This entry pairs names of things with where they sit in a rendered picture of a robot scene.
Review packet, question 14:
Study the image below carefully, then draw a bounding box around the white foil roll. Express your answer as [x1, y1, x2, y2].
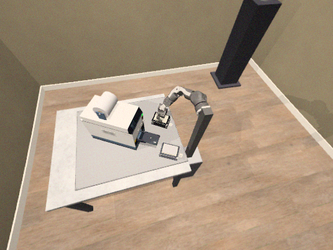
[93, 91, 118, 118]

